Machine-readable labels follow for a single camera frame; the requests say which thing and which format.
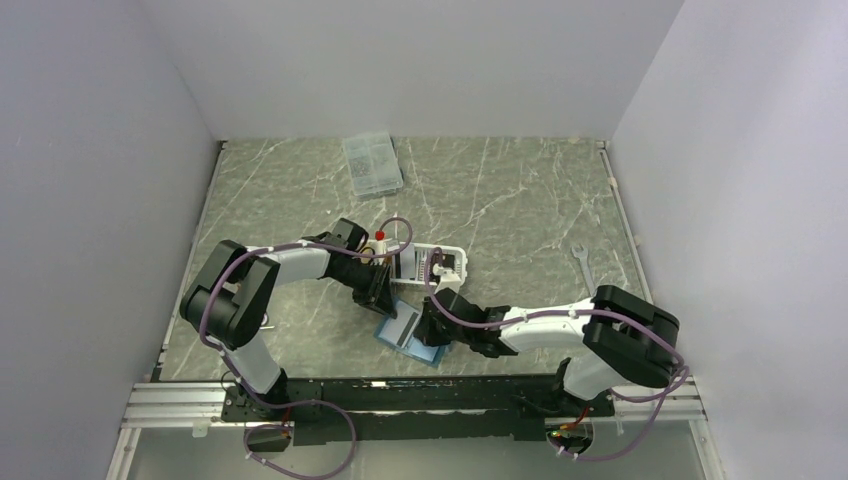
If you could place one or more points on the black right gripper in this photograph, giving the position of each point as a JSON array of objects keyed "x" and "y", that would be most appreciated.
[{"x": 425, "y": 331}]

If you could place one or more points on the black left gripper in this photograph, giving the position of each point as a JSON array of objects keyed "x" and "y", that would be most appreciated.
[{"x": 377, "y": 295}]

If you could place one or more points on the blue card holder wallet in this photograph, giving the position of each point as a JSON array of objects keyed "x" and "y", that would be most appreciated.
[{"x": 415, "y": 348}]

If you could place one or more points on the white striped credit card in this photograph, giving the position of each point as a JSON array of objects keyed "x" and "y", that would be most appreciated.
[{"x": 398, "y": 330}]

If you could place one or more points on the white plastic basket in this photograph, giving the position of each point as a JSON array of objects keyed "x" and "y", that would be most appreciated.
[{"x": 417, "y": 260}]

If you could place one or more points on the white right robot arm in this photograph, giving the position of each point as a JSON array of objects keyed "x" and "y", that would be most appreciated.
[{"x": 616, "y": 336}]

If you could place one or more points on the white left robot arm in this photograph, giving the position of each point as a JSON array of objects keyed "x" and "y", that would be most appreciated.
[{"x": 228, "y": 299}]

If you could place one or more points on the black credit card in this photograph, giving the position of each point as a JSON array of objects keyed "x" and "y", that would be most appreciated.
[{"x": 454, "y": 260}]

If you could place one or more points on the clear plastic screw box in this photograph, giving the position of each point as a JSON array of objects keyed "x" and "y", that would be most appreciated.
[{"x": 373, "y": 165}]

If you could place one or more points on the chrome open-end wrench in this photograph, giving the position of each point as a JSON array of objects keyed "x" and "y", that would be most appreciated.
[{"x": 581, "y": 254}]

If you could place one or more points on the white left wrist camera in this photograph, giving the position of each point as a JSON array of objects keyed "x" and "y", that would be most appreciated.
[{"x": 387, "y": 247}]

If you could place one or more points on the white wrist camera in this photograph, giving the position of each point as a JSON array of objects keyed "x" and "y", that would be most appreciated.
[
  {"x": 447, "y": 279},
  {"x": 387, "y": 247}
]

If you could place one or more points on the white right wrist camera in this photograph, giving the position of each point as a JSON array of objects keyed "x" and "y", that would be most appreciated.
[{"x": 447, "y": 279}]

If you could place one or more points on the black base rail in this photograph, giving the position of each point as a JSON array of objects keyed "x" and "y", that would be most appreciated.
[{"x": 519, "y": 407}]

